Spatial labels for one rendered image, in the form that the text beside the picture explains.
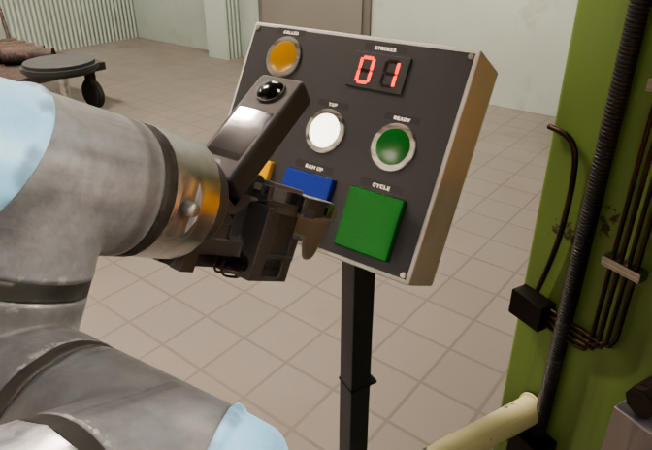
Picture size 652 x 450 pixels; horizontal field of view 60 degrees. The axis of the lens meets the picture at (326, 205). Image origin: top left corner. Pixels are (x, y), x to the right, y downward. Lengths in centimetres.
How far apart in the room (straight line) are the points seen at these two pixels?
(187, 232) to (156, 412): 16
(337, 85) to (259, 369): 136
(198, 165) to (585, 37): 55
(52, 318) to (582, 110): 67
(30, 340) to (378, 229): 44
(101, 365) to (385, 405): 159
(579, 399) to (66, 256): 80
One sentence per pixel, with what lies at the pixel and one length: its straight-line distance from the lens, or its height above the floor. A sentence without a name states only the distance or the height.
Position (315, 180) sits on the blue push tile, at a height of 104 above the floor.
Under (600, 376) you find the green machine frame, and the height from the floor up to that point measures 75.
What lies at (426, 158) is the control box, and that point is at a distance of 67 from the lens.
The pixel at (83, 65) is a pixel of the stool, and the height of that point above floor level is 68.
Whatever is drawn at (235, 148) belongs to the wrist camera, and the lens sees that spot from 45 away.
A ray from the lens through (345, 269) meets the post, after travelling 90.
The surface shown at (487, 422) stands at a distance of 96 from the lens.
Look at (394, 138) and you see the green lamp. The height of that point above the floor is 110.
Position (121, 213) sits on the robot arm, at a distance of 34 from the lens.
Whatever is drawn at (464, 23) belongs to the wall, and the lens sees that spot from 479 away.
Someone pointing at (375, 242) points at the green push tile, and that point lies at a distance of 67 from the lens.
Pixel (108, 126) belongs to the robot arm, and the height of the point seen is 123.
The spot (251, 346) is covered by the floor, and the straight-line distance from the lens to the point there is 205.
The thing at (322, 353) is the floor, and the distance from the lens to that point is 201.
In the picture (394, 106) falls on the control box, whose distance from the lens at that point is 70.
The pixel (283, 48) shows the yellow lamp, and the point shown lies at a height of 117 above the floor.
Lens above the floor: 133
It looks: 27 degrees down
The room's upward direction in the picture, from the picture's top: straight up
